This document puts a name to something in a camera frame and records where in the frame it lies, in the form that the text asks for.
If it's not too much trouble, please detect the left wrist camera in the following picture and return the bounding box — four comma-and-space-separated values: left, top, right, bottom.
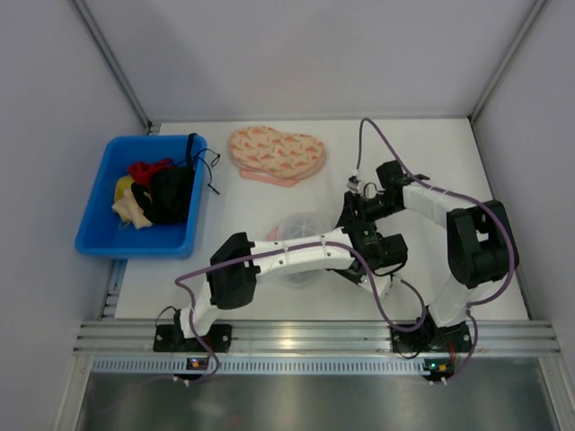
373, 273, 402, 299

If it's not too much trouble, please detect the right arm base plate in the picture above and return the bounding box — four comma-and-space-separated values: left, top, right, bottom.
391, 318, 472, 358

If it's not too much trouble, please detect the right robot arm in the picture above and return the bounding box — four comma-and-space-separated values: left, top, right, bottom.
336, 162, 519, 337

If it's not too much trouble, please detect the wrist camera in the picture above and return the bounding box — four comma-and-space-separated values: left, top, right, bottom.
373, 273, 402, 299
347, 171, 364, 194

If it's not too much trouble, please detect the white mesh laundry bag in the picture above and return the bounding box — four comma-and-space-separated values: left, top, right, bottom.
267, 212, 334, 287

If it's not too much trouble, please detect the perforated cable tray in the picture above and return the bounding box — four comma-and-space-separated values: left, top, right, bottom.
93, 356, 455, 376

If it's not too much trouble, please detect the tulip print laundry bag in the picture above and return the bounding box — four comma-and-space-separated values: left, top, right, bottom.
228, 126, 327, 187

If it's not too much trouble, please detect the beige garment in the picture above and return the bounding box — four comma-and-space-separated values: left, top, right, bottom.
111, 187, 152, 229

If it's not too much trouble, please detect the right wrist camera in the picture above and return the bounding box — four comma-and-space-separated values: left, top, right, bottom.
347, 171, 364, 194

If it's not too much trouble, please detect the aluminium mounting rail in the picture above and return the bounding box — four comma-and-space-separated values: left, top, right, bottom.
73, 320, 561, 357

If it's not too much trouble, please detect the black garment with straps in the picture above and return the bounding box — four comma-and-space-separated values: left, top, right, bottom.
131, 133, 221, 225

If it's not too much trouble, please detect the red garment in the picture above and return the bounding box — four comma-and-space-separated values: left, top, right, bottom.
128, 158, 174, 187

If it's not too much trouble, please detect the blue plastic bin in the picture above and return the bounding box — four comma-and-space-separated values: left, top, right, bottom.
75, 135, 208, 259

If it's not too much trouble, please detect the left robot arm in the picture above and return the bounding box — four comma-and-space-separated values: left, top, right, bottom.
175, 223, 408, 339

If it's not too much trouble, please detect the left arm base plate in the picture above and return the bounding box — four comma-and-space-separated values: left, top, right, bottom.
152, 321, 233, 354

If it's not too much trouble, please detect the yellow garment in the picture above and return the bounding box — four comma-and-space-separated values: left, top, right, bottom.
113, 174, 134, 202

